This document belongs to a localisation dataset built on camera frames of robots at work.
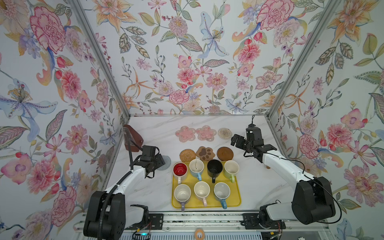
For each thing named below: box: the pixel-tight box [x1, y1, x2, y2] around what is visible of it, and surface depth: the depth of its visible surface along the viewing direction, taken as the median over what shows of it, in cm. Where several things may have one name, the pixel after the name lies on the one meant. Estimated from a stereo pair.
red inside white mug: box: [172, 162, 188, 185], surface depth 86 cm
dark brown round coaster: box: [217, 146, 234, 162], surface depth 100 cm
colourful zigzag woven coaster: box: [217, 127, 233, 140], surface depth 112 cm
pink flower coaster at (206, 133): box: [195, 125, 217, 142], surface depth 113 cm
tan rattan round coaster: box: [179, 149, 196, 162], surface depth 100 cm
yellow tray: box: [172, 161, 242, 212], surface depth 81 cm
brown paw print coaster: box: [196, 146, 216, 162], surface depth 102 cm
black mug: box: [207, 159, 223, 184], surface depth 87 cm
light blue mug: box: [189, 158, 205, 181], surface depth 86 cm
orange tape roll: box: [194, 228, 205, 240], surface depth 72 cm
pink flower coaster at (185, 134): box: [175, 125, 196, 143], surface depth 112 cm
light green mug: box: [224, 160, 240, 183], surface depth 86 cm
